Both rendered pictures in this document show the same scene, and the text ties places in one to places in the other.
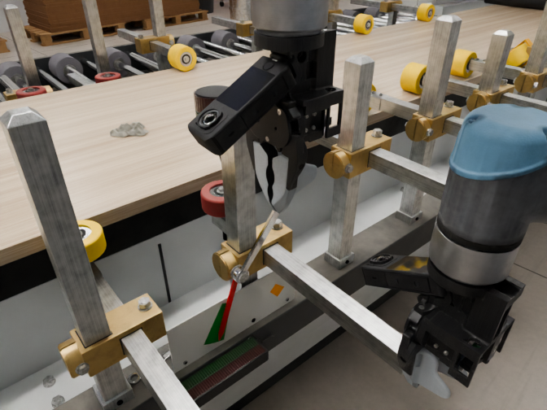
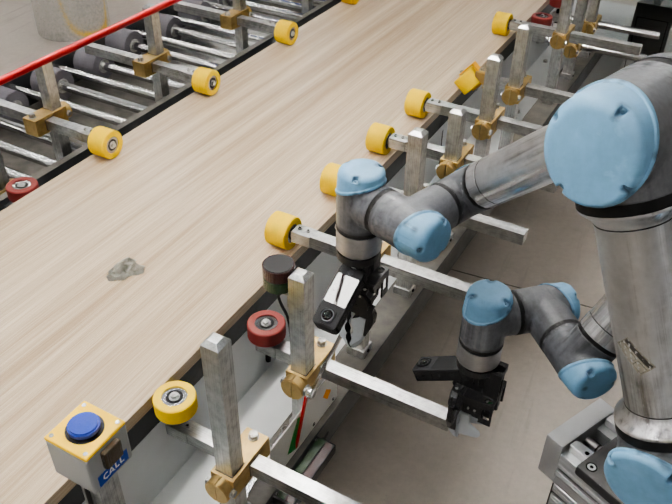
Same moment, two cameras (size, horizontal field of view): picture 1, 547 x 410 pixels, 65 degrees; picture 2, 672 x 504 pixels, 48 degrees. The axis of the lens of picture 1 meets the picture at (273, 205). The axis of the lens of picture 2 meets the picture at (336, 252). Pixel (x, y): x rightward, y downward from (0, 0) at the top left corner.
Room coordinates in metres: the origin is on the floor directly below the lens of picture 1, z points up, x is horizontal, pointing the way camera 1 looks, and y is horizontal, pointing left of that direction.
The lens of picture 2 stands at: (-0.45, 0.38, 1.97)
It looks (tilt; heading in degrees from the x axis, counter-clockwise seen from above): 38 degrees down; 338
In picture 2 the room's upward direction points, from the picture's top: 1 degrees clockwise
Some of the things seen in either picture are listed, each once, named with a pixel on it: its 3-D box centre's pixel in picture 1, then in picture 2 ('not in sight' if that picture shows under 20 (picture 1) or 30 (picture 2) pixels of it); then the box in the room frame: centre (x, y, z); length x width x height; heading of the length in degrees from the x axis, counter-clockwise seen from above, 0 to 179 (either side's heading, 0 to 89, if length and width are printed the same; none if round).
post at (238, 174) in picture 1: (242, 242); (302, 365); (0.56, 0.05, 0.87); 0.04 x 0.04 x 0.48; 40
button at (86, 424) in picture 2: not in sight; (84, 427); (0.23, 0.44, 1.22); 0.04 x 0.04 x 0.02
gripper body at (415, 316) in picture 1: (459, 310); (477, 384); (0.32, -0.20, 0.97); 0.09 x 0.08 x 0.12; 40
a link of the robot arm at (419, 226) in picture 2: not in sight; (416, 222); (0.37, -0.07, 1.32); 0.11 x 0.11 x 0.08; 22
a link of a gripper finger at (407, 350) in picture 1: (416, 342); (455, 409); (0.33, -0.16, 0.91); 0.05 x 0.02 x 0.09; 130
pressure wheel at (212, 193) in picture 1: (224, 214); (267, 340); (0.67, 0.09, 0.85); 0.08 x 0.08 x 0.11
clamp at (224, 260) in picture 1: (251, 249); (307, 368); (0.57, 0.04, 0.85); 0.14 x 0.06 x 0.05; 130
